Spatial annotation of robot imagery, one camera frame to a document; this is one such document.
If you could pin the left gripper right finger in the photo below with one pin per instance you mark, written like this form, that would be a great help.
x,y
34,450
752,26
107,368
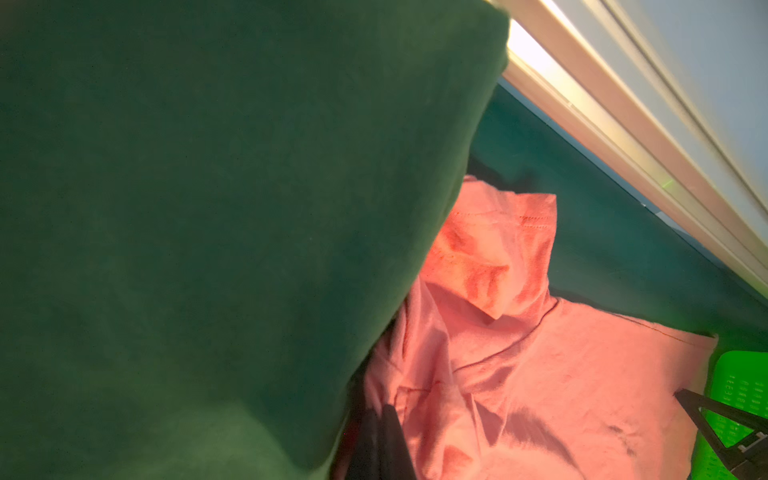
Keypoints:
x,y
395,462

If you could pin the pink red t-shirt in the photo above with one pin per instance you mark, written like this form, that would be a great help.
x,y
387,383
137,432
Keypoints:
x,y
492,376

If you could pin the rear aluminium frame bar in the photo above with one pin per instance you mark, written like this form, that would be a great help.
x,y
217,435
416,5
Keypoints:
x,y
670,95

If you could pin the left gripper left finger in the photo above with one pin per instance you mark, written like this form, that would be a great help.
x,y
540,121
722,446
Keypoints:
x,y
364,463

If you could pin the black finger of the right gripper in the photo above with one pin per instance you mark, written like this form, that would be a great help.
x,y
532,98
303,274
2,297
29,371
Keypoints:
x,y
737,439

